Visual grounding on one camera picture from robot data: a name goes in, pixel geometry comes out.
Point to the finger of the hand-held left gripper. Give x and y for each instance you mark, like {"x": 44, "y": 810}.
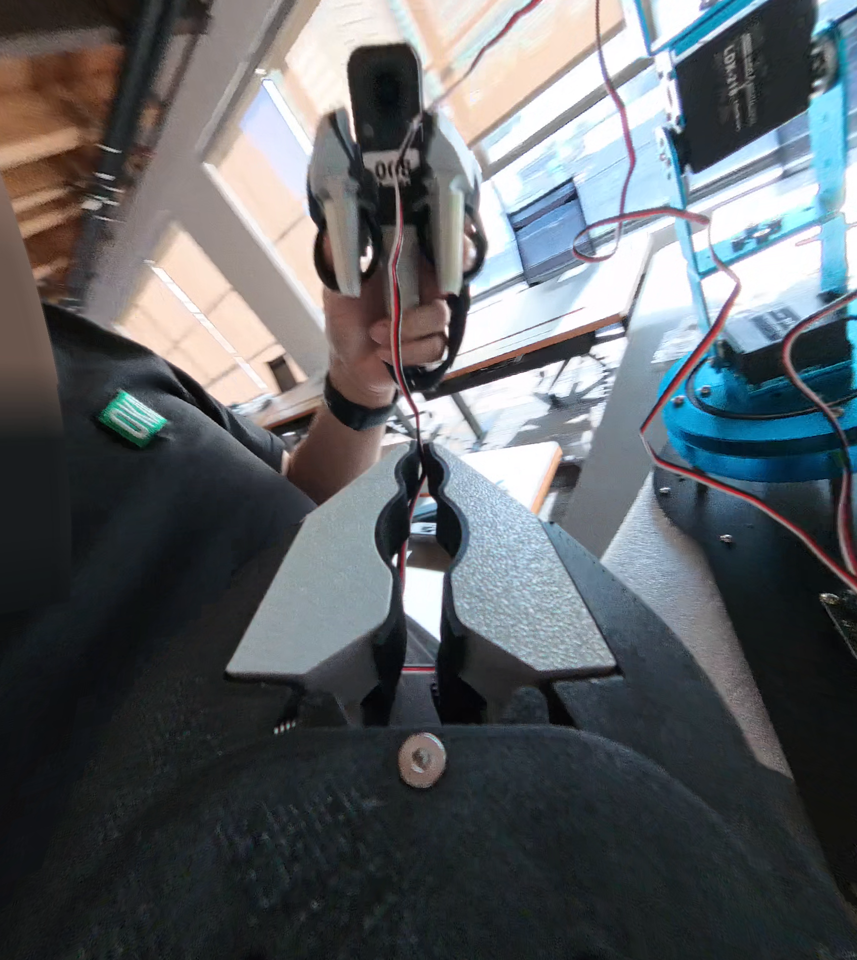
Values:
{"x": 447, "y": 210}
{"x": 344, "y": 225}

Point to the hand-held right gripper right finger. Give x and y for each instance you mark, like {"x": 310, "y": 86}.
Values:
{"x": 526, "y": 600}

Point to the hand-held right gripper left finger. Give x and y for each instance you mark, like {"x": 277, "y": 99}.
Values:
{"x": 323, "y": 600}

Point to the blue toy robot arm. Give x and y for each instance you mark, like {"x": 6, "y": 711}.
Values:
{"x": 773, "y": 442}

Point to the white desk with orange edge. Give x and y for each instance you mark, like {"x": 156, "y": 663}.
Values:
{"x": 518, "y": 469}
{"x": 563, "y": 307}

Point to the dark desk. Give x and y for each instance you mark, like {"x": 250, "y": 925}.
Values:
{"x": 616, "y": 375}

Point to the person's left hand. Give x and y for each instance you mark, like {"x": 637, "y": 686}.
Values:
{"x": 357, "y": 345}

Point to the grey foam sheet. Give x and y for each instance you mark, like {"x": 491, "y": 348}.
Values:
{"x": 668, "y": 600}

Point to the black wrist band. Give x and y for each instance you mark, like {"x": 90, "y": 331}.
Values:
{"x": 357, "y": 412}

